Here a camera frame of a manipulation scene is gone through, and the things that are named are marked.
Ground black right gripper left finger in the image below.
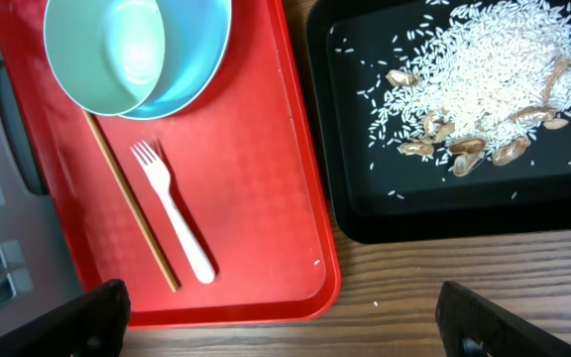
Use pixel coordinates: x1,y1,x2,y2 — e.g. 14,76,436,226
0,279,131,357

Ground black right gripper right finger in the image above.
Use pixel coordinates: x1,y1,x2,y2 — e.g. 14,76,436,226
435,281,571,357

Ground wooden chopstick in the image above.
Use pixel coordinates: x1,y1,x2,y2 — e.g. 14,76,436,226
81,109,180,293

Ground white plastic fork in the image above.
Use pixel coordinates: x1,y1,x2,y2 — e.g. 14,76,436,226
131,141,216,285

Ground mint green cup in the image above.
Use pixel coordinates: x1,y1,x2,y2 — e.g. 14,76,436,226
43,0,166,116

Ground light blue bowl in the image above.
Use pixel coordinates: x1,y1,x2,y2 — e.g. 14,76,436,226
123,0,233,120

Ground grey dishwasher rack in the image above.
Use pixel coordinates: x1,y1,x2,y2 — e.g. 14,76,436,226
0,50,82,336

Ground red plastic tray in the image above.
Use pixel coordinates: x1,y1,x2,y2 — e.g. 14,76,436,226
0,0,341,328

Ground black plastic bin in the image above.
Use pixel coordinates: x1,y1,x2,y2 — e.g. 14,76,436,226
305,1,571,243

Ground rice and peanut shells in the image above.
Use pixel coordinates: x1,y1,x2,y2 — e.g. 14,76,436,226
329,0,571,202

